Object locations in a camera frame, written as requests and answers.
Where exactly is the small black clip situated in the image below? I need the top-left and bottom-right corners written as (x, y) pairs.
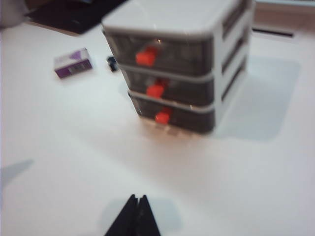
top-left (106, 56), bottom-right (119, 73)

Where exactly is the white drawer cabinet frame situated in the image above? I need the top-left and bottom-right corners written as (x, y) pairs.
top-left (101, 0), bottom-right (254, 136)

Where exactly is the brown desk partition panel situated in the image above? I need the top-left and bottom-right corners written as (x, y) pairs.
top-left (253, 0), bottom-right (315, 32)

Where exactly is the purple and white box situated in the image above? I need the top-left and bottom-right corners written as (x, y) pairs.
top-left (54, 48), bottom-right (93, 79)

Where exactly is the smoky drawer with red handle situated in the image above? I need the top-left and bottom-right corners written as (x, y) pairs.
top-left (105, 31), bottom-right (215, 77)
top-left (118, 66), bottom-right (218, 109)
top-left (129, 94), bottom-right (218, 135)

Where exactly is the black desk mat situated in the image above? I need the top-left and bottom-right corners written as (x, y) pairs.
top-left (24, 0), bottom-right (128, 35)

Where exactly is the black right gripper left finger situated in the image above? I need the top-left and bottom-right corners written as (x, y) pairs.
top-left (104, 194), bottom-right (140, 236)

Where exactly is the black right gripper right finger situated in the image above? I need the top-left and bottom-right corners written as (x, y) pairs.
top-left (137, 194), bottom-right (162, 236)

